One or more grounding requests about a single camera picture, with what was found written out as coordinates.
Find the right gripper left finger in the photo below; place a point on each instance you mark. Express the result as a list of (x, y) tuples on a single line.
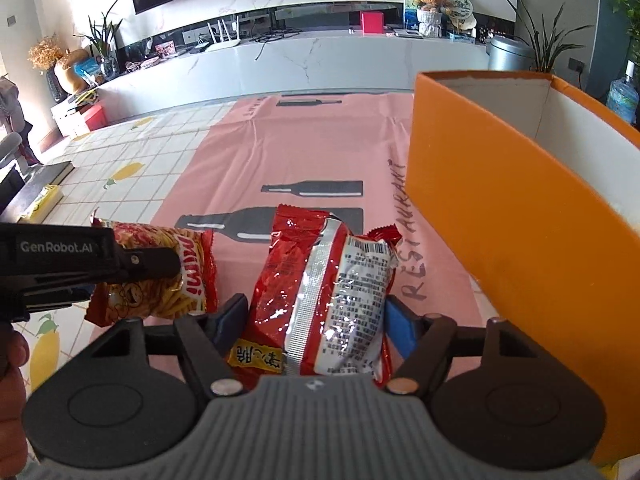
[(204, 341)]

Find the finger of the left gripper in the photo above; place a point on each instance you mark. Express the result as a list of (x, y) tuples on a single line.
[(144, 264)]

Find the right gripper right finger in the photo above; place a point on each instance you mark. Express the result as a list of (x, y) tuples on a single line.
[(424, 344)]

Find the red fries snack bag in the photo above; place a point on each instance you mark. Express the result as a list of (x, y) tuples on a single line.
[(193, 291)]

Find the red and silver snack bag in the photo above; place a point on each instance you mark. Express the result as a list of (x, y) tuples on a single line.
[(318, 306)]

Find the person's left hand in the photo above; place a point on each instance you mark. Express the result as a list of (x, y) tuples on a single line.
[(13, 444)]

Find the yellow box on table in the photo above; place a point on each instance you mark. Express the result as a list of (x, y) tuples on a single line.
[(42, 205)]

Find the white checkered tablecloth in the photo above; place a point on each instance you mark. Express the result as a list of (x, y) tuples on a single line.
[(129, 173)]

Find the black book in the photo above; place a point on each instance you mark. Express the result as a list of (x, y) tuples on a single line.
[(15, 200)]

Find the orange cardboard box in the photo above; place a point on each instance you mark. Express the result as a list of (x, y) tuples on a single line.
[(534, 186)]

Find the pink restaurant placemat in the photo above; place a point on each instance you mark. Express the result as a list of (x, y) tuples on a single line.
[(344, 154)]

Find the dried flower vase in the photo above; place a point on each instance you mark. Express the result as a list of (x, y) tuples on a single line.
[(44, 55)]

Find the white wifi router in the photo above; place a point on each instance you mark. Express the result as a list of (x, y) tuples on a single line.
[(224, 35)]

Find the silver trash can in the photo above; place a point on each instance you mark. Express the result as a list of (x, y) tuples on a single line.
[(509, 55)]

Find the blue water jug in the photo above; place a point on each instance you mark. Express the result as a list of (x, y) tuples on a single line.
[(623, 97)]

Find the potted green plant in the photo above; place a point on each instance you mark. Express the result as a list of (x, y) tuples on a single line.
[(547, 40)]

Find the red box on counter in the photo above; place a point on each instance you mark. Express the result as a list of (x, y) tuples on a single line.
[(372, 22)]

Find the teddy bear bouquet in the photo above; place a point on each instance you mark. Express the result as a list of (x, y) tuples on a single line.
[(438, 18)]

